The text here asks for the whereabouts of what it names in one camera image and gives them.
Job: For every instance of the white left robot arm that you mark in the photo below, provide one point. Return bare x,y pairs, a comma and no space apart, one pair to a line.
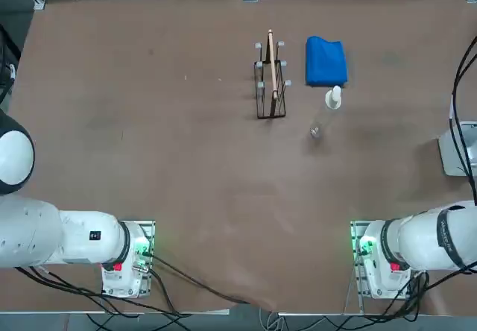
74,238

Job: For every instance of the light grey trash bin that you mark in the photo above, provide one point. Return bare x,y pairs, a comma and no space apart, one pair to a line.
451,152

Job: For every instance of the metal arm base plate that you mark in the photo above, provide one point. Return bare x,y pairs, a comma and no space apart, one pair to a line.
149,230
354,241

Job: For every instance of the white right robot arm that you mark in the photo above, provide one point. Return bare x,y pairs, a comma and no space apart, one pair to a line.
417,241

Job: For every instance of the folded blue cloth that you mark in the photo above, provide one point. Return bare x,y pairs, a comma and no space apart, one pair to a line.
326,62

